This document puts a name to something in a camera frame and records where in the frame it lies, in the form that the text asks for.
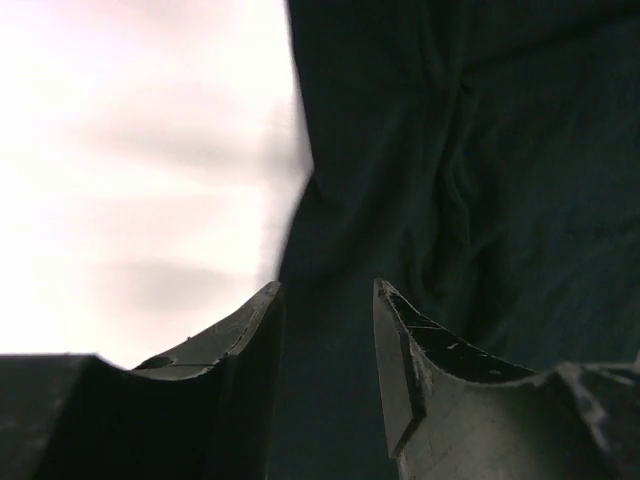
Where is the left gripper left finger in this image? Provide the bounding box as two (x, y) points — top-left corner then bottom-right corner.
(1, 282), (285, 479)

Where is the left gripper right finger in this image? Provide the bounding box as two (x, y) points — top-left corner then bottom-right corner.
(373, 280), (639, 480)

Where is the black t-shirt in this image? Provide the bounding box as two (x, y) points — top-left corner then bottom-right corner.
(269, 1), (639, 479)

